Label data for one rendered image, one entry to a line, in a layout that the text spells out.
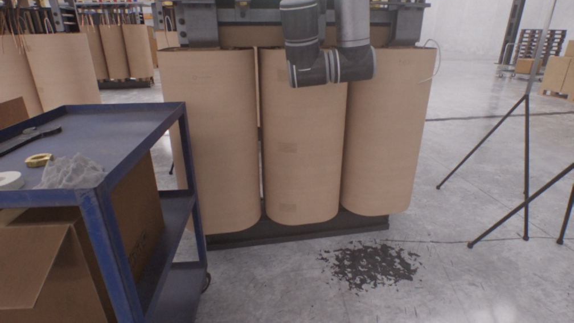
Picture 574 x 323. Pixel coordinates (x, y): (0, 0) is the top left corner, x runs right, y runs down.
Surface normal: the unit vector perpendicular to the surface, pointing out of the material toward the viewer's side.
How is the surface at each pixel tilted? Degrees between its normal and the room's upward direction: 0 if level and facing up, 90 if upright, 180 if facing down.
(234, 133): 90
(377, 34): 90
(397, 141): 90
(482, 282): 0
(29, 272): 26
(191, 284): 0
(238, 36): 90
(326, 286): 0
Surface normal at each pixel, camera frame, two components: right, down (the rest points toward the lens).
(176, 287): 0.00, -0.93
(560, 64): -0.97, 0.08
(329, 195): 0.49, 0.32
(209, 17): 0.17, 0.37
